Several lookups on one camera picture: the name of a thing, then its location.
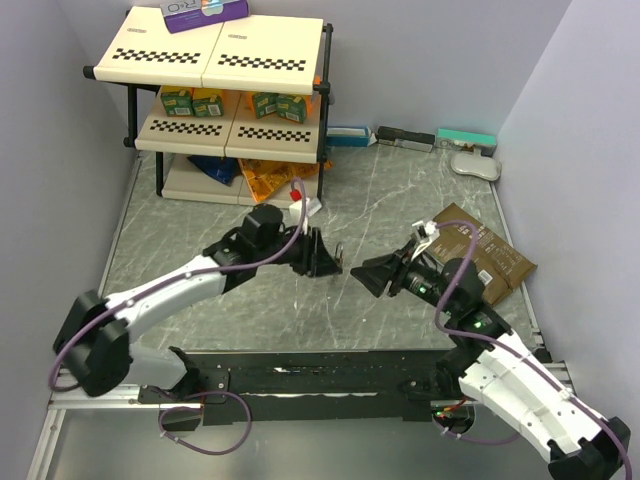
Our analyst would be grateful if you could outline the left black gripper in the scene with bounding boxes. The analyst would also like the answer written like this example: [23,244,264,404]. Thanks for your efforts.
[255,223,342,278]

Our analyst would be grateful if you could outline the green yellow carton right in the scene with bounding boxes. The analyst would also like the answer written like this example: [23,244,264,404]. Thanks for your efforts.
[276,94,307,124]

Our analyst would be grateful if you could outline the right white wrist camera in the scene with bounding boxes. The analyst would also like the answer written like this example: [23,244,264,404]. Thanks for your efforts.
[411,220,440,260]

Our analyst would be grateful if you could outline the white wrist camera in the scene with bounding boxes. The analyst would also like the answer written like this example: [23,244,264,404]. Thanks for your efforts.
[411,220,440,260]
[288,187,322,220]

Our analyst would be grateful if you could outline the purple white box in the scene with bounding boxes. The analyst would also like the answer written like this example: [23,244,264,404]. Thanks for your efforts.
[160,0,250,34]

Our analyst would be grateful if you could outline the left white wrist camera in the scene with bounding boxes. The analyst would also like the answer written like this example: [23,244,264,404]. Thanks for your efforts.
[288,187,322,220]

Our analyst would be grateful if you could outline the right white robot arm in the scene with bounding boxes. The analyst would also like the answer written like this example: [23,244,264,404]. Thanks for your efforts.
[350,243,633,479]

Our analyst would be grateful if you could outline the teal white box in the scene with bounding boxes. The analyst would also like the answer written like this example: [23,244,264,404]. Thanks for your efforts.
[435,128,497,156]

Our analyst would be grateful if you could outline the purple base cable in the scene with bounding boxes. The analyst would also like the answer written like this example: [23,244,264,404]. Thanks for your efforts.
[158,389,253,455]
[439,427,521,446]

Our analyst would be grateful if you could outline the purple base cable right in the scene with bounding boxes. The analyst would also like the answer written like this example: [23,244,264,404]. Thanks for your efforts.
[439,427,521,446]

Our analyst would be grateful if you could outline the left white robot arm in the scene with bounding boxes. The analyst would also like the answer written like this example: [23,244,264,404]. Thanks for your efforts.
[48,204,343,402]

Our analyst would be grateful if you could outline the brown foil pouch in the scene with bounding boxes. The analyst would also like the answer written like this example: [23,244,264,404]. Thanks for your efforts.
[428,203,537,306]

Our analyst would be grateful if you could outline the cream black three-tier shelf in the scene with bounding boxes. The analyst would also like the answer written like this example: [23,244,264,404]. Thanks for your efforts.
[83,6,334,205]

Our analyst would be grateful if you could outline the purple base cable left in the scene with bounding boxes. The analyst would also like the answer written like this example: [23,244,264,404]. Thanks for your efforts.
[158,389,253,455]

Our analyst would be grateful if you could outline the green yellow carton far left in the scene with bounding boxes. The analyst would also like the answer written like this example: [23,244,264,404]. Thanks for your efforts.
[159,85,194,117]

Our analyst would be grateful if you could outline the small brass padlock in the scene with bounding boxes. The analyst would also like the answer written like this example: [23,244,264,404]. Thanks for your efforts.
[334,242,344,266]

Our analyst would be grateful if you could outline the green yellow carton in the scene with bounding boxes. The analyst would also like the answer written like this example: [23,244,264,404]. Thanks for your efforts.
[159,85,194,117]
[276,94,307,124]
[192,88,224,118]
[249,92,278,119]

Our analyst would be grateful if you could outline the orange snack bag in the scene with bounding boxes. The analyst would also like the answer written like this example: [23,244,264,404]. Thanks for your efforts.
[238,159,320,203]

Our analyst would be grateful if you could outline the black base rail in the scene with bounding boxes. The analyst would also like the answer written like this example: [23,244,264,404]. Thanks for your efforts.
[138,349,463,426]

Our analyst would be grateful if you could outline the grey white pad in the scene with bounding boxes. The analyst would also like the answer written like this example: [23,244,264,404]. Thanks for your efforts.
[450,152,502,182]

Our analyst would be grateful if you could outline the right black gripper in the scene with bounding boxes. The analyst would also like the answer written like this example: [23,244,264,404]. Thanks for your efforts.
[349,237,457,315]

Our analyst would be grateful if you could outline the black long box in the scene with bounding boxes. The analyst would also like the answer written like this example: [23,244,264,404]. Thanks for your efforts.
[377,126,436,153]

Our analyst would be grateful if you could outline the blue snack bag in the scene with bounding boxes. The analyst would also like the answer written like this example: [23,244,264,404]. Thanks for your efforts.
[187,155,239,186]

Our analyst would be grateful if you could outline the blue white flat box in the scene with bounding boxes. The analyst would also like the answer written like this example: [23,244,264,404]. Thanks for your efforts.
[326,126,377,148]

